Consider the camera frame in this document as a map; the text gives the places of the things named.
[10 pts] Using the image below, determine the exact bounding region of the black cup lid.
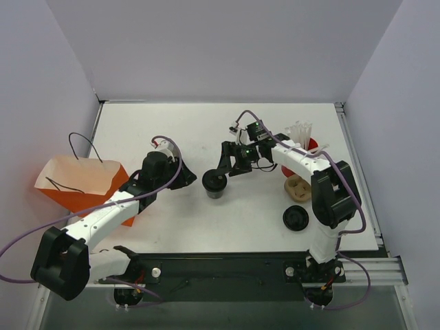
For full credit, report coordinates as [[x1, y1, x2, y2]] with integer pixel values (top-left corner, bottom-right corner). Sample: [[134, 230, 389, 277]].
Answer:
[[202, 169, 228, 193], [283, 205, 309, 232]]

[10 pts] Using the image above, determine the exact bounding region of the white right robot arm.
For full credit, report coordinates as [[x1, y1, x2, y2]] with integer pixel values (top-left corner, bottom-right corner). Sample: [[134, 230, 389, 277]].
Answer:
[[202, 120, 362, 281]]

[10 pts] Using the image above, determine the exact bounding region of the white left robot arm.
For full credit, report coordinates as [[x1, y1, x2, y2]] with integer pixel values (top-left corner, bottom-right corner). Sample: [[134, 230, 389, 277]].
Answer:
[[30, 151, 197, 300]]

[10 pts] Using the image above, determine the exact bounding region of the brown cardboard cup carrier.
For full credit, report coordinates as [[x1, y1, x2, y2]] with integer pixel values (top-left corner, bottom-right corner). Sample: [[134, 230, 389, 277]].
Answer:
[[284, 175, 311, 203]]

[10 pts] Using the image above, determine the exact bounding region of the orange paper bag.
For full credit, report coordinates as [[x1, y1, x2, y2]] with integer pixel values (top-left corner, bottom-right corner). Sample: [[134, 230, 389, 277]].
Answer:
[[34, 155, 129, 212]]

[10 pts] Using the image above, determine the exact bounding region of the black cup lid on table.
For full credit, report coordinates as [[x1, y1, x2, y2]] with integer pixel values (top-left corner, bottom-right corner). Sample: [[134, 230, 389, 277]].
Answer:
[[283, 205, 309, 232]]

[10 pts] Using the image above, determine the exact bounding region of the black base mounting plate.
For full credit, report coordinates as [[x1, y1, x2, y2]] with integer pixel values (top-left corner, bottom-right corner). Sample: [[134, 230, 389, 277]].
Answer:
[[111, 252, 346, 307]]

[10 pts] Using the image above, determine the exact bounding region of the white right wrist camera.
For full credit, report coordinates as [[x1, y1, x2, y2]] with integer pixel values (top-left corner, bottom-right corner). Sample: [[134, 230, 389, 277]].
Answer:
[[229, 122, 248, 145]]

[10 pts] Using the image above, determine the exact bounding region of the aluminium frame rail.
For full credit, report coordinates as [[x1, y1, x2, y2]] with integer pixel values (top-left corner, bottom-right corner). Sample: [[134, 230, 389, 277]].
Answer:
[[38, 256, 409, 289]]

